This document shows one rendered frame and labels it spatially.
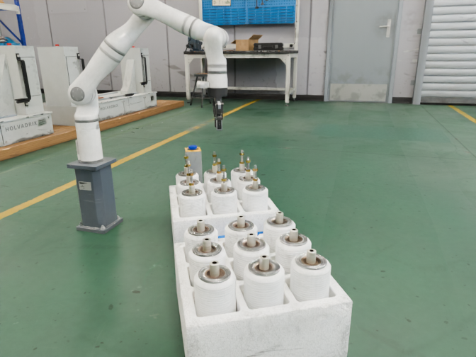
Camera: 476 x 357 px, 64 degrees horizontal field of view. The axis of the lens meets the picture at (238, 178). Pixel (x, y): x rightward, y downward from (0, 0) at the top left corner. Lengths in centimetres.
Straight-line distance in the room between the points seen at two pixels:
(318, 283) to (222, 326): 24
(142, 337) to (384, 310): 70
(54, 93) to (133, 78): 126
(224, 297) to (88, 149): 100
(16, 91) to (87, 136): 199
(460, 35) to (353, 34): 139
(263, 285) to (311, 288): 12
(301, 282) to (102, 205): 103
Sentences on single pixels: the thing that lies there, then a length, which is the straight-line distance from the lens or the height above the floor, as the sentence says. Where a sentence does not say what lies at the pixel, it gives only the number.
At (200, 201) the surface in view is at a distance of 137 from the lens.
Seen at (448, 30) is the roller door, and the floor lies 100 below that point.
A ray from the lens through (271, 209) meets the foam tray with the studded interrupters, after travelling 143.
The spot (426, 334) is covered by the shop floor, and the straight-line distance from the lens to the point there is 124.
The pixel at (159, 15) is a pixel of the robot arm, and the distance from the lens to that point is 151.
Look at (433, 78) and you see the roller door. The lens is 625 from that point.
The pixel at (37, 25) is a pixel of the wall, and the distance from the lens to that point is 860.
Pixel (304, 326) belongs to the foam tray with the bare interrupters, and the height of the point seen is 13.
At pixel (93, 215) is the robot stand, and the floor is 8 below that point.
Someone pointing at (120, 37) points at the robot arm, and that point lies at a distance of 159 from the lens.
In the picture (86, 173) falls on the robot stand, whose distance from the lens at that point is 170.
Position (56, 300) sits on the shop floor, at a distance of 138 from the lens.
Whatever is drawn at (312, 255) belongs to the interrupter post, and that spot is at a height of 27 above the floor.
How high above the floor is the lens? 73
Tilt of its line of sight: 18 degrees down
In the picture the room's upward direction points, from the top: straight up
